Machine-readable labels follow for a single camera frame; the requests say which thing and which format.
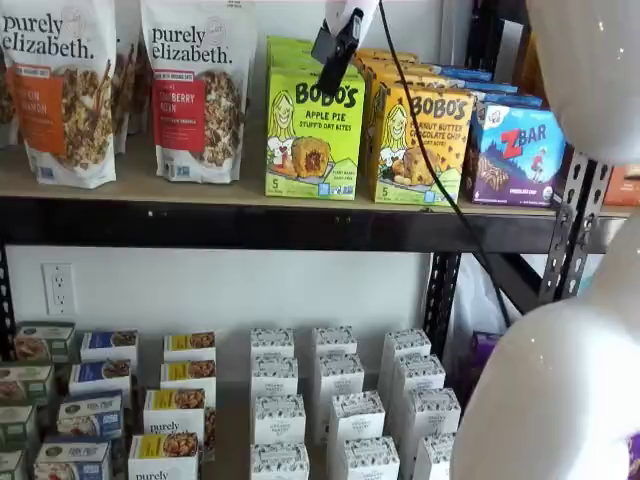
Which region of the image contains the purple snack box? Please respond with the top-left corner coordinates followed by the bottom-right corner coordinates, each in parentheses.
top-left (468, 331), bottom-right (507, 387)

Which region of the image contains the white patterned carton box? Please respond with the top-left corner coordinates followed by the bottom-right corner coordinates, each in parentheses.
top-left (249, 441), bottom-right (312, 480)
top-left (401, 387), bottom-right (462, 452)
top-left (341, 436), bottom-right (401, 480)
top-left (381, 328), bottom-right (433, 392)
top-left (252, 394), bottom-right (308, 447)
top-left (326, 390), bottom-right (387, 467)
top-left (311, 325), bottom-right (359, 359)
top-left (249, 326), bottom-right (297, 359)
top-left (414, 433), bottom-right (457, 480)
top-left (391, 354), bottom-right (447, 427)
top-left (250, 355), bottom-right (300, 399)
top-left (316, 353), bottom-right (366, 427)

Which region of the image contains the green Bobo's apple pie box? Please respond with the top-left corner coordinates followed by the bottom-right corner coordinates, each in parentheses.
top-left (265, 48), bottom-right (361, 77)
top-left (264, 65), bottom-right (367, 201)
top-left (265, 34), bottom-right (326, 57)

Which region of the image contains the yellow Bobo's peanut butter box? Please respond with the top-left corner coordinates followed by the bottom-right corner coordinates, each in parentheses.
top-left (358, 56), bottom-right (437, 77)
top-left (369, 81), bottom-right (477, 208)
top-left (353, 47), bottom-right (422, 64)
top-left (363, 68), bottom-right (449, 94)

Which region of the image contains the orange snack box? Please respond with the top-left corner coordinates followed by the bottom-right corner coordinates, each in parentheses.
top-left (601, 163), bottom-right (640, 208)

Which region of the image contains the blue label oatmeal box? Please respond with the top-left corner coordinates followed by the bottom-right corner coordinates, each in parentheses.
top-left (79, 329), bottom-right (140, 370)
top-left (55, 390), bottom-right (125, 442)
top-left (67, 358), bottom-right (133, 400)
top-left (33, 439), bottom-right (113, 480)

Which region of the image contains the green label oatmeal box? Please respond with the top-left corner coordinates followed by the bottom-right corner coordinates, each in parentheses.
top-left (0, 449), bottom-right (27, 480)
top-left (0, 364), bottom-right (57, 408)
top-left (0, 404), bottom-right (40, 450)
top-left (14, 320), bottom-right (77, 365)

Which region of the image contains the wooden shelf board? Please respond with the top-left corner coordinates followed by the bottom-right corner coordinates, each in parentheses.
top-left (0, 143), bottom-right (632, 219)

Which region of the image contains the granola bag orange label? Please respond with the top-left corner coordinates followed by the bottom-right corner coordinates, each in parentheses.
top-left (0, 0), bottom-right (118, 191)

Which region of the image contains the black perforated shelf upright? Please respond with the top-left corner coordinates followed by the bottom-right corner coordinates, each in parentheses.
top-left (0, 244), bottom-right (16, 362)
top-left (423, 251), bottom-right (463, 362)

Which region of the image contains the black diagonal shelf brace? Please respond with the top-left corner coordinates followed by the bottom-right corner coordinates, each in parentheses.
top-left (471, 251), bottom-right (550, 316)

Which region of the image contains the white purely elizabeth granola bag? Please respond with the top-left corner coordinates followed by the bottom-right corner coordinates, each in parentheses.
top-left (112, 0), bottom-right (152, 154)
top-left (0, 49), bottom-right (22, 149)

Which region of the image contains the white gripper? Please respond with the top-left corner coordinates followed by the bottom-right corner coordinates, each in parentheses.
top-left (310, 0), bottom-right (380, 95)

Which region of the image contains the blue purple ZBar box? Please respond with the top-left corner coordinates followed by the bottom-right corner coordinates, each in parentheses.
top-left (471, 88), bottom-right (545, 110)
top-left (423, 61), bottom-right (495, 85)
top-left (448, 76), bottom-right (520, 97)
top-left (463, 101), bottom-right (570, 208)

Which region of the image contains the silver metal shelf beam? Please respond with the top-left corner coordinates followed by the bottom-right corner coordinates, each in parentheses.
top-left (594, 214), bottom-right (632, 257)

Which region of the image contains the yellow label granola box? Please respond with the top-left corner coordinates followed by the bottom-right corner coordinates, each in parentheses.
top-left (159, 358), bottom-right (218, 402)
top-left (142, 388), bottom-right (208, 442)
top-left (127, 432), bottom-right (201, 480)
top-left (162, 330), bottom-right (218, 363)

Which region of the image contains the black metal shelf beam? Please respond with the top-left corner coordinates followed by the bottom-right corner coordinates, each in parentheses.
top-left (0, 196), bottom-right (557, 254)

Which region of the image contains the white wall power outlet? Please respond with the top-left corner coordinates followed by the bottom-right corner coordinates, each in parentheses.
top-left (40, 261), bottom-right (77, 316)

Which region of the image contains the white plastic sheet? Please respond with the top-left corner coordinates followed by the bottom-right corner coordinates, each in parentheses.
top-left (448, 253), bottom-right (512, 347)

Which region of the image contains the granola bag red label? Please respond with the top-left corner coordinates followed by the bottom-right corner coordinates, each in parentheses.
top-left (139, 0), bottom-right (259, 184)

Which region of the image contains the black metal shelf post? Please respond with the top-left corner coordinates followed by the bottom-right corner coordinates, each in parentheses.
top-left (463, 0), bottom-right (527, 77)

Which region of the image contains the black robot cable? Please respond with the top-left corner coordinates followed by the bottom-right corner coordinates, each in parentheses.
top-left (376, 0), bottom-right (513, 330)

